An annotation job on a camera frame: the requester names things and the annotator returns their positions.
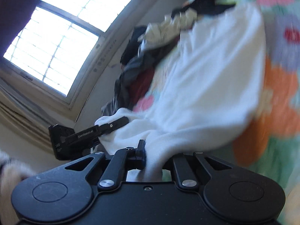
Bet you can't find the black garment on bed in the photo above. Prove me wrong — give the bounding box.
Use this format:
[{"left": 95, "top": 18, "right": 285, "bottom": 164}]
[{"left": 171, "top": 0, "right": 236, "bottom": 19}]

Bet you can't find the person's left hand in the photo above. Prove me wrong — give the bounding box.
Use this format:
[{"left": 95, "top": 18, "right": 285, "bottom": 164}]
[{"left": 1, "top": 151, "right": 36, "bottom": 224}]

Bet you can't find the window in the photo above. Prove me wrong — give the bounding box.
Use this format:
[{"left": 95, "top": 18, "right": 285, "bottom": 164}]
[{"left": 4, "top": 0, "right": 131, "bottom": 103}]

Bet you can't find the dark garment near wall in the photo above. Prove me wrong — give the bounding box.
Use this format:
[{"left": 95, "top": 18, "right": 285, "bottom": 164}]
[{"left": 120, "top": 25, "right": 147, "bottom": 66}]

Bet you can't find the cream crumpled garment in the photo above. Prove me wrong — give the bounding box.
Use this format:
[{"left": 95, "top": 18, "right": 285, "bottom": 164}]
[{"left": 138, "top": 8, "right": 198, "bottom": 53}]

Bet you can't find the dark red garment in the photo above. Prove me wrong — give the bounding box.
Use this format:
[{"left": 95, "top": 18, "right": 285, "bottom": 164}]
[{"left": 128, "top": 67, "right": 155, "bottom": 105}]

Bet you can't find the white garment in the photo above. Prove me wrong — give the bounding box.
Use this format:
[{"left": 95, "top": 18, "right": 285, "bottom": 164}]
[{"left": 96, "top": 3, "right": 266, "bottom": 181}]

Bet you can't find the floral quilt bedspread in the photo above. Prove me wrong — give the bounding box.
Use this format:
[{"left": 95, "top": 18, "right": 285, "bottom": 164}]
[{"left": 133, "top": 0, "right": 300, "bottom": 225}]

